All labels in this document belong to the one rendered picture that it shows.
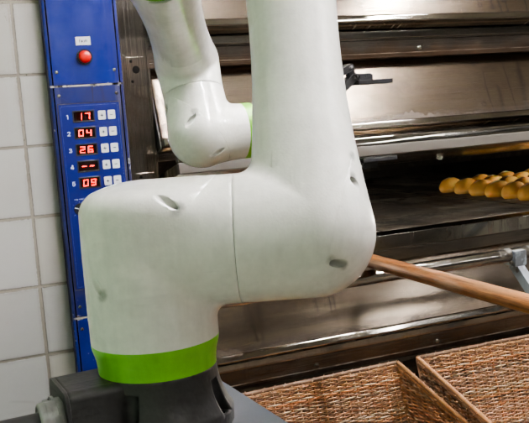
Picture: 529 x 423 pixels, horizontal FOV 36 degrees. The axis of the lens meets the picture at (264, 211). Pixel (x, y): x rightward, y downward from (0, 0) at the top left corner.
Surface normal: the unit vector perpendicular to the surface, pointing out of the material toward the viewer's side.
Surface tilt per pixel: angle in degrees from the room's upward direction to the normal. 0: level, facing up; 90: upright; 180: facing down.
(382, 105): 70
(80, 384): 0
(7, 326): 90
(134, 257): 89
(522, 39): 90
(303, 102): 61
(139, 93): 90
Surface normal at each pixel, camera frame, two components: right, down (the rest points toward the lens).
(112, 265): -0.34, 0.13
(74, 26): 0.38, 0.07
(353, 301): 0.33, -0.26
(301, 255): 0.00, 0.31
